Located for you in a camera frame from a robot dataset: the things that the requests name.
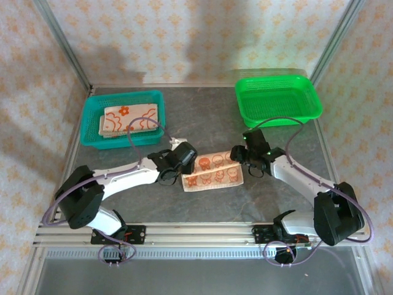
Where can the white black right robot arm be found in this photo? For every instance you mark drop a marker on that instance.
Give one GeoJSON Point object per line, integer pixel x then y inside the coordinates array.
{"type": "Point", "coordinates": [337, 215]}

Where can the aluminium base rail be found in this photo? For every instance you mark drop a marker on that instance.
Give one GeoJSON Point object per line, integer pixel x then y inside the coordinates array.
{"type": "Point", "coordinates": [199, 233]}

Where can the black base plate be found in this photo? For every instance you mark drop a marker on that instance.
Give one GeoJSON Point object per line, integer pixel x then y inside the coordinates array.
{"type": "Point", "coordinates": [261, 235]}
{"type": "Point", "coordinates": [138, 235]}

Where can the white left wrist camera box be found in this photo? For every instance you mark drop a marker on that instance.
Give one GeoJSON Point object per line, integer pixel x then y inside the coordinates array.
{"type": "Point", "coordinates": [178, 142]}

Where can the orange and cream flower towel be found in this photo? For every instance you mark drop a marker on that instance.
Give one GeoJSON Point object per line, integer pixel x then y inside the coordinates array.
{"type": "Point", "coordinates": [122, 120]}

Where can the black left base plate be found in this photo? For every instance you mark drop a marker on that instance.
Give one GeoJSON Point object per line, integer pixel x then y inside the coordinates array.
{"type": "Point", "coordinates": [138, 235]}

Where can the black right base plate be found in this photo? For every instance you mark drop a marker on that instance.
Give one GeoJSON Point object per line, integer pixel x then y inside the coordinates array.
{"type": "Point", "coordinates": [261, 235]}

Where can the cream towel orange cartoon figures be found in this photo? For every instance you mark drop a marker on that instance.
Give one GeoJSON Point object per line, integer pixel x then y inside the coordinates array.
{"type": "Point", "coordinates": [215, 178]}

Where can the green plastic basket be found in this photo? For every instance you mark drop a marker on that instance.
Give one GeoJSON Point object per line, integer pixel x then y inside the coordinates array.
{"type": "Point", "coordinates": [276, 101]}

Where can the grey metal panel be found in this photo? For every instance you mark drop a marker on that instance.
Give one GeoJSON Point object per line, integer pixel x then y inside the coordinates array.
{"type": "Point", "coordinates": [196, 276]}

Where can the aluminium frame post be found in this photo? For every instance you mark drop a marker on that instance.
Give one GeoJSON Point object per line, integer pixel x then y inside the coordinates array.
{"type": "Point", "coordinates": [336, 37]}
{"type": "Point", "coordinates": [62, 37]}

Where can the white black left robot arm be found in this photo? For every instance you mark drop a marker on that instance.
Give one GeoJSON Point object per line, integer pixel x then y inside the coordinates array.
{"type": "Point", "coordinates": [80, 202]}

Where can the teal plastic basket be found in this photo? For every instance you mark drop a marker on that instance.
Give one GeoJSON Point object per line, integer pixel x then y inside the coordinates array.
{"type": "Point", "coordinates": [89, 135]}

